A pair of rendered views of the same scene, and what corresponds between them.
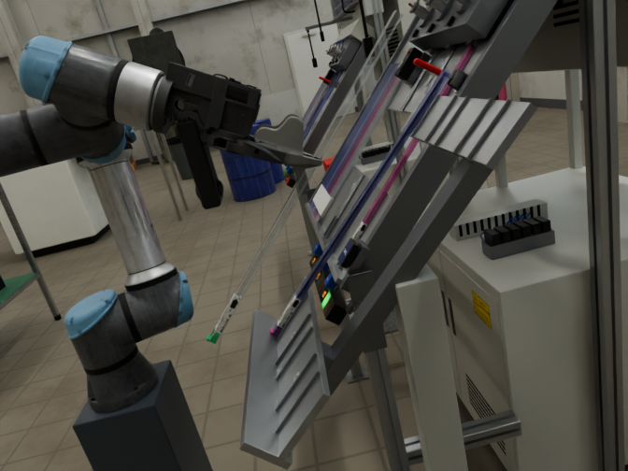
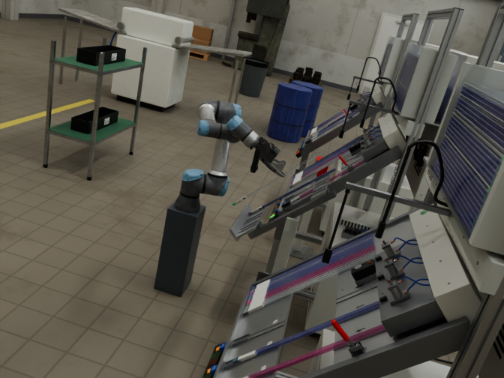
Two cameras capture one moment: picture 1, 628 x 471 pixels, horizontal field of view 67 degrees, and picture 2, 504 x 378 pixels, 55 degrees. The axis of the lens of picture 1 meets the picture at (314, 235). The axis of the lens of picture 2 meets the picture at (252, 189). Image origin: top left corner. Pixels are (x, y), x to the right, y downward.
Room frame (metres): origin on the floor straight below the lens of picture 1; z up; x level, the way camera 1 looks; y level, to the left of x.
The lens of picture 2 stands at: (-1.54, -0.22, 1.74)
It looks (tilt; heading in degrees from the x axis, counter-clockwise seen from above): 21 degrees down; 9
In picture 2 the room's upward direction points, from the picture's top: 13 degrees clockwise
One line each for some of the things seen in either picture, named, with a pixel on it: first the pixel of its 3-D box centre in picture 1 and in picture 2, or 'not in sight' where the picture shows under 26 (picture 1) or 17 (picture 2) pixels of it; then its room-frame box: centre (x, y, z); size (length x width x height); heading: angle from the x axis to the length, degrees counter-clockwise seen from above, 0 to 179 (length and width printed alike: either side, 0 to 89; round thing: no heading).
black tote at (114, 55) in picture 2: not in sight; (102, 55); (2.49, 1.97, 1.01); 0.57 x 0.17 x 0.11; 2
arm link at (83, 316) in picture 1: (102, 326); (193, 181); (0.96, 0.50, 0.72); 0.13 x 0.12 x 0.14; 112
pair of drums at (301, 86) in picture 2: (252, 157); (295, 110); (5.58, 0.48, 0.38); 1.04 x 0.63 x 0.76; 2
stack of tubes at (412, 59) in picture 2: not in sight; (416, 83); (1.16, -0.54, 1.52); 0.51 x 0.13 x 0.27; 2
